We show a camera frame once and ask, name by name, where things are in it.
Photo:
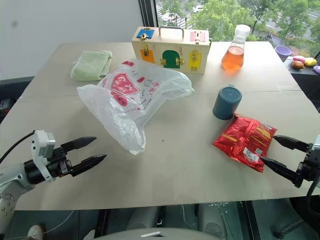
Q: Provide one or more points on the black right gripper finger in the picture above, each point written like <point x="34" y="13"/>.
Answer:
<point x="281" y="170"/>
<point x="291" y="142"/>

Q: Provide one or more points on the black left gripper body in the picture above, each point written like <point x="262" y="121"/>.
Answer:
<point x="59" y="163"/>

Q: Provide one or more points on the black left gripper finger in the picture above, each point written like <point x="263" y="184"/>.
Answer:
<point x="89" y="163"/>
<point x="79" y="142"/>

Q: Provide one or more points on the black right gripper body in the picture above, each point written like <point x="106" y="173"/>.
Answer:
<point x="307" y="168"/>

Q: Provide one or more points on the red snack bag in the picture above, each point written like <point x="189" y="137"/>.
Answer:
<point x="246" y="142"/>

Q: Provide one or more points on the black side table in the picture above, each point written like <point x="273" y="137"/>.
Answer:
<point x="307" y="82"/>

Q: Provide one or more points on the white plastic bag red print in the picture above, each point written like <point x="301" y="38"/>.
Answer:
<point x="130" y="100"/>

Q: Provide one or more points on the dark teal cup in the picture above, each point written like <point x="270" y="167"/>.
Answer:
<point x="227" y="102"/>

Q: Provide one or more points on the purple toy food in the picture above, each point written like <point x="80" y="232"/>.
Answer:
<point x="317" y="70"/>

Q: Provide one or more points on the brown toy bread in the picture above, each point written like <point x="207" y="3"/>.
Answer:
<point x="298" y="65"/>

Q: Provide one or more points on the green folded towel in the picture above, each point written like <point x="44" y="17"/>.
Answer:
<point x="91" y="65"/>

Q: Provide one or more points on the yellow toy food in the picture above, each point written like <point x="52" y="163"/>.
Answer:
<point x="310" y="61"/>

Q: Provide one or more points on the pink toy food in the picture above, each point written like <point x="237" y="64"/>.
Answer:
<point x="299" y="59"/>

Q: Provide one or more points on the purple bowl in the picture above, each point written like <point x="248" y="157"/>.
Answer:
<point x="283" y="52"/>

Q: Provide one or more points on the flask with orange liquid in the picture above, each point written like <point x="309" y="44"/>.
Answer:
<point x="235" y="51"/>

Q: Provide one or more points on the wooden lock box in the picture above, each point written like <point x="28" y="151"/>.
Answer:
<point x="171" y="51"/>

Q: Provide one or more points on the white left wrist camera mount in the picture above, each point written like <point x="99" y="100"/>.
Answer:
<point x="42" y="150"/>

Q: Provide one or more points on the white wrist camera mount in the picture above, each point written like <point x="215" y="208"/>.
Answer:
<point x="317" y="143"/>
<point x="42" y="150"/>

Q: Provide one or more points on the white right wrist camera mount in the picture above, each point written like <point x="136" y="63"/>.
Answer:
<point x="317" y="143"/>

